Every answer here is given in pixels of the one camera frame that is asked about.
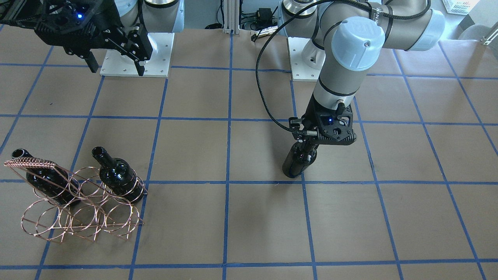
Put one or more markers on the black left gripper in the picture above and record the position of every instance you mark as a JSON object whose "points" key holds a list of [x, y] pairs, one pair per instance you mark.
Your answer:
{"points": [[312, 111]]}

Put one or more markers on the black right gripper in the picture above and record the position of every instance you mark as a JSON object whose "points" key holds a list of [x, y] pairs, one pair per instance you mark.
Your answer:
{"points": [[104, 19]]}

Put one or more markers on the dark glass wine bottle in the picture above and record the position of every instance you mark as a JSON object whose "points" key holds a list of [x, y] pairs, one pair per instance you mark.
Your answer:
{"points": [[297, 163]]}

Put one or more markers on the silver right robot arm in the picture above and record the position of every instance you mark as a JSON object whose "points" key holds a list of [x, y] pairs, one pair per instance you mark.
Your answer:
{"points": [[158, 16]]}

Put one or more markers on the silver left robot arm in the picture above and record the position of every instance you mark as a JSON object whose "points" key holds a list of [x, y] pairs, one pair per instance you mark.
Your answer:
{"points": [[351, 35]]}

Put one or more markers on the dark bottle in basket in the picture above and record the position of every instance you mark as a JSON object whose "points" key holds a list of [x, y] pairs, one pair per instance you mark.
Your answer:
{"points": [[117, 175], [56, 184]]}

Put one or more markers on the black power adapter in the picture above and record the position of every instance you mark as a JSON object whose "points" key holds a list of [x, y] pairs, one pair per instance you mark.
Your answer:
{"points": [[264, 16]]}

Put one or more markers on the white plastic crate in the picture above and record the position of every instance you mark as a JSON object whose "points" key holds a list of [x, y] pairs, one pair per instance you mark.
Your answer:
{"points": [[459, 7]]}

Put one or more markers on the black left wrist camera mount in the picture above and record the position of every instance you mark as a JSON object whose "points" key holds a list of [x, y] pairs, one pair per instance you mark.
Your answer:
{"points": [[334, 129]]}

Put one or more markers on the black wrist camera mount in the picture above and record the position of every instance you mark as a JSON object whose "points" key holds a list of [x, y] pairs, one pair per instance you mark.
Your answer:
{"points": [[55, 14], [334, 129]]}

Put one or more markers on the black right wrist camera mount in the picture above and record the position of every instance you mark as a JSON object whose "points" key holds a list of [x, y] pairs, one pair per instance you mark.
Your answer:
{"points": [[55, 14]]}

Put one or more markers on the aluminium frame post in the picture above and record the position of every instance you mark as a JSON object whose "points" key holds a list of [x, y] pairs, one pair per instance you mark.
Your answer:
{"points": [[231, 16]]}

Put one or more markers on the copper wire wine basket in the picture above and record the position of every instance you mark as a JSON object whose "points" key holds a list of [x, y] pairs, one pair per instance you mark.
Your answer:
{"points": [[94, 209]]}

